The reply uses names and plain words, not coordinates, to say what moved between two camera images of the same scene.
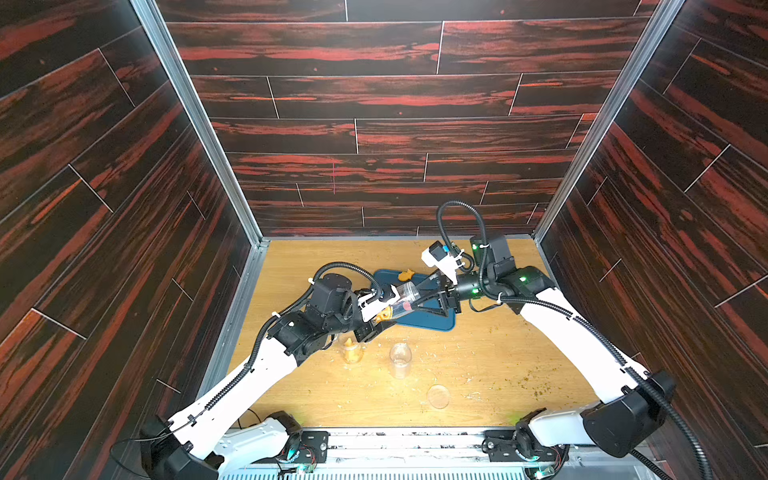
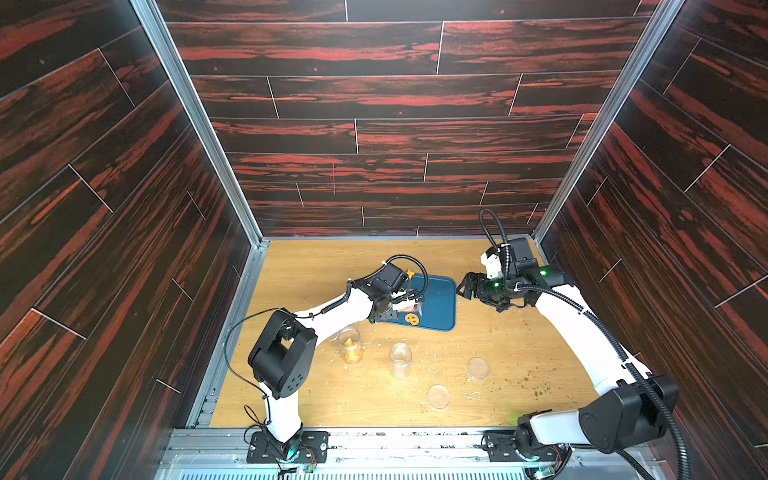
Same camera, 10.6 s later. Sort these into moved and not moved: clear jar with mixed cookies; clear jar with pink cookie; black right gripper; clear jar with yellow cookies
Moved: black right gripper
Not moved: clear jar with yellow cookies; clear jar with mixed cookies; clear jar with pink cookie
